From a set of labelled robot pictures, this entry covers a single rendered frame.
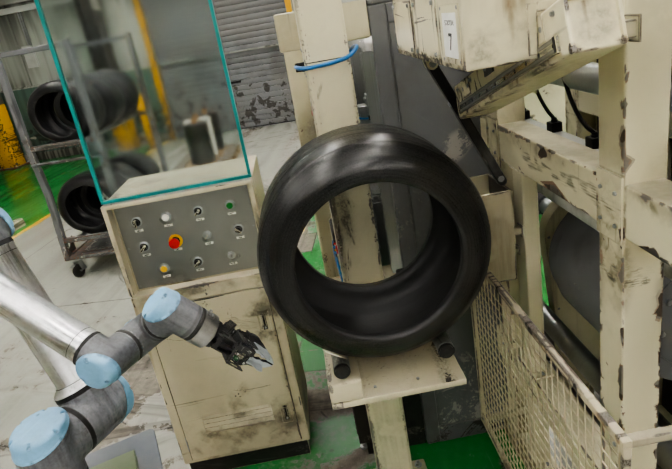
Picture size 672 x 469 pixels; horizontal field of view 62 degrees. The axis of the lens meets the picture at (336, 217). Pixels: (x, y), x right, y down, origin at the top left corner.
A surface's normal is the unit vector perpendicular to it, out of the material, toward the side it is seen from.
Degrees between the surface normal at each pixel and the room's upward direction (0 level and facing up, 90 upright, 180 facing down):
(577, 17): 72
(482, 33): 90
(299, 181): 52
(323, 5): 90
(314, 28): 90
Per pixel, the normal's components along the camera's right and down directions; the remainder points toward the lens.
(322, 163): -0.29, -0.38
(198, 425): 0.09, 0.33
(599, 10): 0.04, 0.03
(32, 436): -0.21, -0.90
